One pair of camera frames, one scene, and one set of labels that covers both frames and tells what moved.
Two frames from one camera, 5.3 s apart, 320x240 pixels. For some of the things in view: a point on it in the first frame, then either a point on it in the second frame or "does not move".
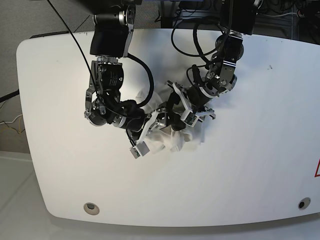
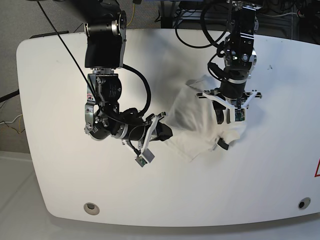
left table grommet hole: [91, 208] does not move
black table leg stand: [167, 13] does not move
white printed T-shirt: [151, 98] -> [194, 122]
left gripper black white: [194, 99] -> [231, 94]
